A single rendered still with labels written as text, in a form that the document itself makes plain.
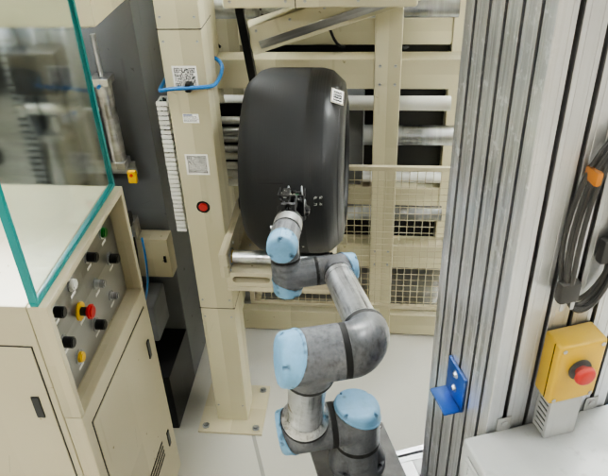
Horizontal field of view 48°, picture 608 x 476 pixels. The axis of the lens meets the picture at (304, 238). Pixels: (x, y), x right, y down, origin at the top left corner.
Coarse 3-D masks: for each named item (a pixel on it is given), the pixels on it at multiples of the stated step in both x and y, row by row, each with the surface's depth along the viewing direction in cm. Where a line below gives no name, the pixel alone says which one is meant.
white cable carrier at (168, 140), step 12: (168, 108) 213; (168, 120) 216; (168, 132) 216; (168, 144) 219; (168, 156) 221; (168, 168) 224; (180, 180) 229; (180, 192) 229; (180, 204) 231; (180, 216) 234; (180, 228) 237
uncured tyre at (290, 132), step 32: (256, 96) 202; (288, 96) 201; (320, 96) 200; (256, 128) 198; (288, 128) 197; (320, 128) 196; (256, 160) 197; (288, 160) 196; (320, 160) 196; (256, 192) 200; (320, 192) 198; (256, 224) 207; (320, 224) 204
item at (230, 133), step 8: (224, 104) 266; (232, 104) 265; (240, 104) 265; (224, 112) 268; (232, 112) 267; (240, 112) 267; (224, 120) 256; (232, 120) 255; (224, 128) 257; (232, 128) 257; (224, 136) 260; (232, 136) 260; (232, 144) 261; (232, 152) 264; (232, 160) 279; (232, 168) 266; (232, 176) 269; (232, 184) 270
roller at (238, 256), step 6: (234, 252) 231; (240, 252) 231; (246, 252) 231; (252, 252) 231; (258, 252) 231; (264, 252) 230; (330, 252) 229; (234, 258) 231; (240, 258) 231; (246, 258) 230; (252, 258) 230; (258, 258) 230; (264, 258) 230
